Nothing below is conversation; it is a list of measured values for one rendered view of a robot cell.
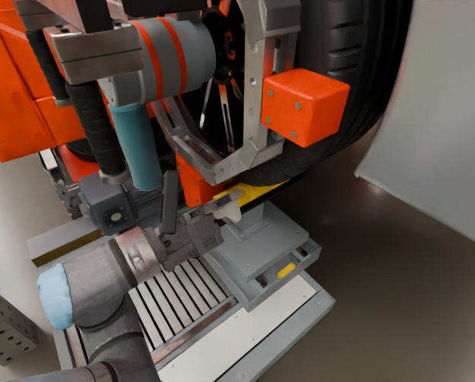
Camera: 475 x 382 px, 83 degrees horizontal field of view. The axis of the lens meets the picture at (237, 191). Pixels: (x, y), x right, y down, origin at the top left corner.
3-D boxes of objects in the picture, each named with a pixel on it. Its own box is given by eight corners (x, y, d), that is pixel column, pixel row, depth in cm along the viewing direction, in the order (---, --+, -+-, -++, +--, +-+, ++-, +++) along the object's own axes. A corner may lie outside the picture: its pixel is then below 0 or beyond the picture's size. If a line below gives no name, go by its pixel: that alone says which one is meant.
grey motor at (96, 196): (205, 217, 126) (198, 155, 102) (115, 265, 107) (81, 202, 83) (185, 196, 137) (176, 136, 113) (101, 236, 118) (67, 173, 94)
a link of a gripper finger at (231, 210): (252, 211, 57) (217, 232, 53) (240, 186, 57) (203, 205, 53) (260, 210, 55) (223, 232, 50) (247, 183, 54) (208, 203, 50)
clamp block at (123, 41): (147, 70, 34) (136, 21, 31) (70, 86, 30) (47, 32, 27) (132, 60, 37) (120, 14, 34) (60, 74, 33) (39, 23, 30)
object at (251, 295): (317, 260, 109) (323, 245, 102) (248, 314, 92) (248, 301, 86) (241, 193, 138) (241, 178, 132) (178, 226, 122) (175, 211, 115)
